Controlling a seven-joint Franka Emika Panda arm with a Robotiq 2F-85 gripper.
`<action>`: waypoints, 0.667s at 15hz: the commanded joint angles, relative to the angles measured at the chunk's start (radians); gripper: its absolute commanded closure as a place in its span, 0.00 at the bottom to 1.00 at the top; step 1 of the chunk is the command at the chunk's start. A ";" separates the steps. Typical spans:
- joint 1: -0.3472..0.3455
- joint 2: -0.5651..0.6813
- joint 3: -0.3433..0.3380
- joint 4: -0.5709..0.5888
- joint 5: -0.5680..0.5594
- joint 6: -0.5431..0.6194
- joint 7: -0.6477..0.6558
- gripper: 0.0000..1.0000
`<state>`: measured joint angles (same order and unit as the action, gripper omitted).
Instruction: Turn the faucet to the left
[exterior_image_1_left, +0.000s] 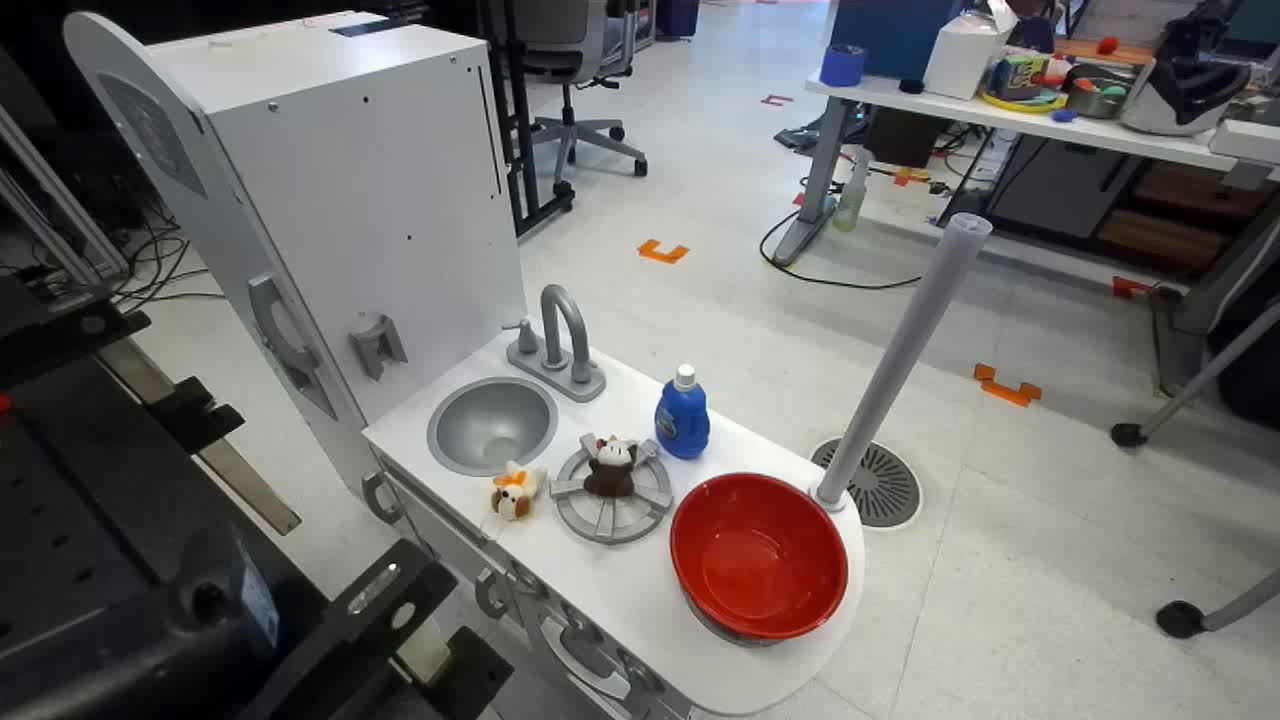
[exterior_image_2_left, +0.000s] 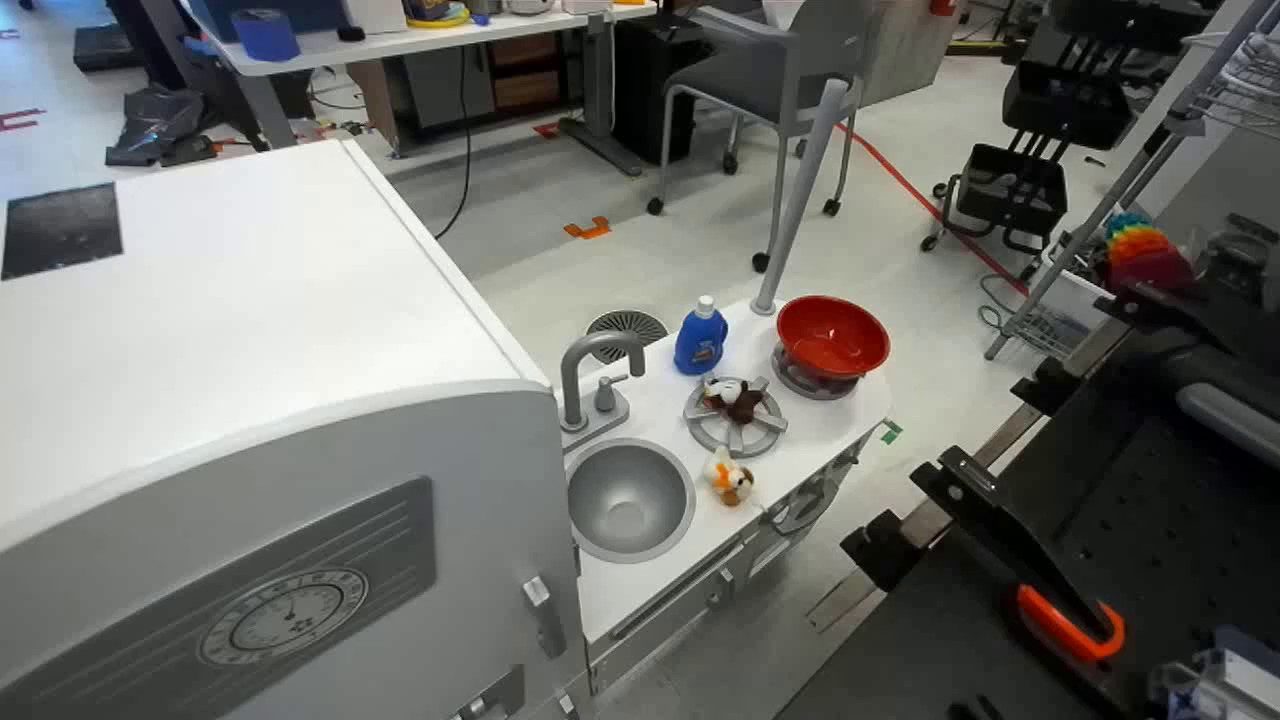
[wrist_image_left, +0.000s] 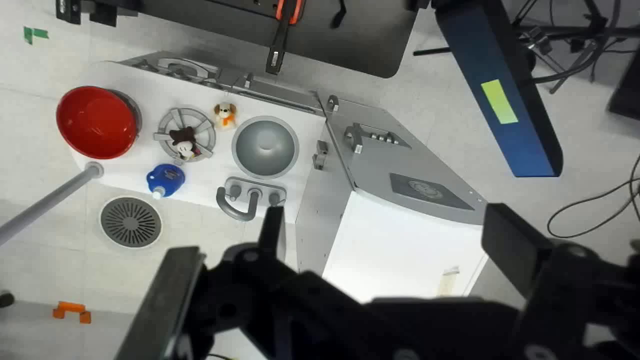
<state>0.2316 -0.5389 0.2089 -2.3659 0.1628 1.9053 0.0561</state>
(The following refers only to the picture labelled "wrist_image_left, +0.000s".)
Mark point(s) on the grey round sink basin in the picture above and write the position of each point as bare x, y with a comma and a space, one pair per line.
264, 148

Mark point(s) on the blue plastic bottle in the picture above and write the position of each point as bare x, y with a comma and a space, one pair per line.
165, 180

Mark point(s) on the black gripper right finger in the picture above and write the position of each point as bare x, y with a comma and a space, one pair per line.
517, 242

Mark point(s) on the grey metal pole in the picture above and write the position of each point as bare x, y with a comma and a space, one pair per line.
46, 202

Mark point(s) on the brown and white toy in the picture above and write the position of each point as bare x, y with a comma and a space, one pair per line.
182, 139

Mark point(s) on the orange clamp piece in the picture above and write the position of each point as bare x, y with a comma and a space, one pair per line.
72, 311

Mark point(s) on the grey toy faucet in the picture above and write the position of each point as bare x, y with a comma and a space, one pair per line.
232, 209

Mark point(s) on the white toy kitchen counter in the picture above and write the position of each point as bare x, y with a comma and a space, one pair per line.
200, 177

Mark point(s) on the grey round burner grate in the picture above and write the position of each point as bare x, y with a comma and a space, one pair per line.
202, 137

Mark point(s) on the small orange plush toy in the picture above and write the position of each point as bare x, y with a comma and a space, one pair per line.
227, 115

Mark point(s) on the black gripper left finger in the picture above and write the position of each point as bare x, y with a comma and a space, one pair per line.
166, 300

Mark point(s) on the yellow tape strip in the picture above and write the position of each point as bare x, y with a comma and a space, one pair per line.
500, 101

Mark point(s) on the white toy fridge cabinet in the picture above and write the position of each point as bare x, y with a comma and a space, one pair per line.
392, 241

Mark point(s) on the black perforated table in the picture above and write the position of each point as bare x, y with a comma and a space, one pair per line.
360, 32

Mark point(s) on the red bowl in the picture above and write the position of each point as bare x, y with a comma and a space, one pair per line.
93, 122

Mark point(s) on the grey round floor drain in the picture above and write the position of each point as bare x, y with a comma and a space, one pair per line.
131, 222

